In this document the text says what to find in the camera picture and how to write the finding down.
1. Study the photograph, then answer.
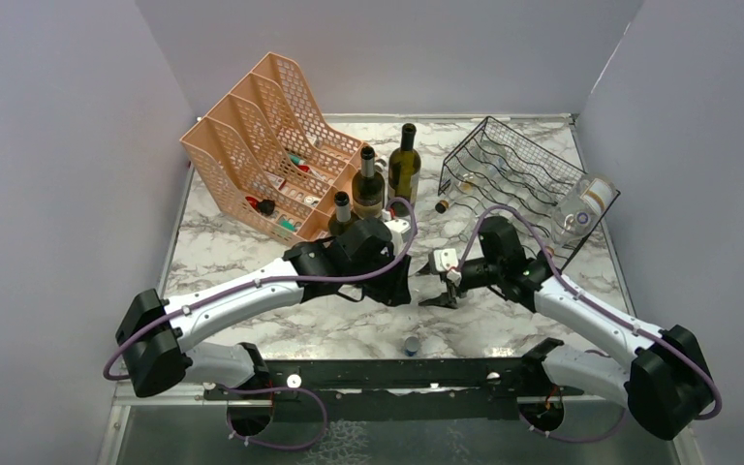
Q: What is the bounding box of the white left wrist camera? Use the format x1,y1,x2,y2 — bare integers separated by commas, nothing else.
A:
384,218,414,254

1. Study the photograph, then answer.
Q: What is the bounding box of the black wire wine rack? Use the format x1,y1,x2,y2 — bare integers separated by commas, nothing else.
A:
436,116,612,270

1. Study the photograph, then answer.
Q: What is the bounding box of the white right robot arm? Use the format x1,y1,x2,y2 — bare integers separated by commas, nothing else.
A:
458,214,723,440

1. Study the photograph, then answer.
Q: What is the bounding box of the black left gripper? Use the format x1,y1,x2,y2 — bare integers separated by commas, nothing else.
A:
345,246,411,308

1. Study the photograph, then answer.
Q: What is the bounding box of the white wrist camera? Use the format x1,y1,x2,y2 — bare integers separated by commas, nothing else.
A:
384,218,414,254
428,248,462,286

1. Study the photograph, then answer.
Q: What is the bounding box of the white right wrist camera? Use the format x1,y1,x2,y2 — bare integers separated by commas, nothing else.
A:
428,248,462,286

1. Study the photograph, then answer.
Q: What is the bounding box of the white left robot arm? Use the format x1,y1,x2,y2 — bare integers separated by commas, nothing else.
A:
112,218,417,398

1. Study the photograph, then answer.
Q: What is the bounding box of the red and black marker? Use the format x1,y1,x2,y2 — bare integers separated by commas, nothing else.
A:
245,196,276,217

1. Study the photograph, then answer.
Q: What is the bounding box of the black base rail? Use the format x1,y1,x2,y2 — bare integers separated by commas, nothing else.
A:
202,357,558,422

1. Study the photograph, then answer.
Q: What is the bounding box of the clear glass bottle blue seal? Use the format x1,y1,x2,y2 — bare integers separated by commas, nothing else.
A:
550,173,618,245

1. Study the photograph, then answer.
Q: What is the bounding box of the green bottle brown Primitivo label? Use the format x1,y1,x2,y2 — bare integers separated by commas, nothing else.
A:
327,191,358,237

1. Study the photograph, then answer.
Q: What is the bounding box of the green wine bottle silver neck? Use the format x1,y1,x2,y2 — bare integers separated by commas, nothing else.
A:
352,145,386,219

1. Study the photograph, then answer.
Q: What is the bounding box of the clear bottle with cork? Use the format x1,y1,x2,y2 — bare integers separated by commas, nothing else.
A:
434,140,508,214

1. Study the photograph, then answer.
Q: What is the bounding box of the small blue grey cap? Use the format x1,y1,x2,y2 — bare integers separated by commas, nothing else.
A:
403,336,420,357

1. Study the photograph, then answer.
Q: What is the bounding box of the green bottle cream label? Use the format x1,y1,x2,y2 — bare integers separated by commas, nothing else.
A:
387,123,421,205

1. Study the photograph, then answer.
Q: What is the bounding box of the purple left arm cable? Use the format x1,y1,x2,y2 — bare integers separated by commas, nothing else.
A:
102,197,419,383

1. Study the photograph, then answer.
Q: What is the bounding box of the peach plastic file organizer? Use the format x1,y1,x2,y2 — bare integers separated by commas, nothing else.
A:
180,52,366,245

